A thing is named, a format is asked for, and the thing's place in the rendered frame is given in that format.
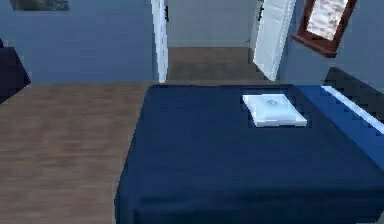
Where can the dark framed wall picture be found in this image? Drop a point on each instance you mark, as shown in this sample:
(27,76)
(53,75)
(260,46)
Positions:
(40,4)

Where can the white closed laptop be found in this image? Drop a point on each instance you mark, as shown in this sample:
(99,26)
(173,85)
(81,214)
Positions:
(275,110)

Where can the white room door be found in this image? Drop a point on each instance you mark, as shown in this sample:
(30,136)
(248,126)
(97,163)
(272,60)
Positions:
(272,36)
(160,40)

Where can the dark blue bed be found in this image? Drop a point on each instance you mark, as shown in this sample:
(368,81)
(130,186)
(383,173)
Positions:
(213,160)

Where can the dark navy furniture piece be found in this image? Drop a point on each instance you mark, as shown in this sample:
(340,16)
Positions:
(10,73)

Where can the brown framed window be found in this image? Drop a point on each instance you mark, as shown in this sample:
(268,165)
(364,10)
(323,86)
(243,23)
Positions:
(325,25)

